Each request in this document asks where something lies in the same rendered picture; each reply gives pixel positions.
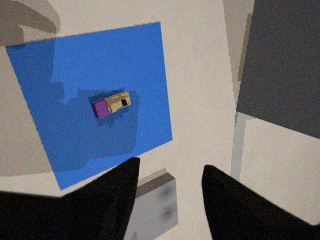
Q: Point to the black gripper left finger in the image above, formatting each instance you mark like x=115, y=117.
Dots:
x=99, y=210

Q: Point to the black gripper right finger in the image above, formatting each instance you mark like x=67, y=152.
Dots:
x=235, y=212

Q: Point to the blue square mat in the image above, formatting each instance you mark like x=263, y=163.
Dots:
x=60, y=77

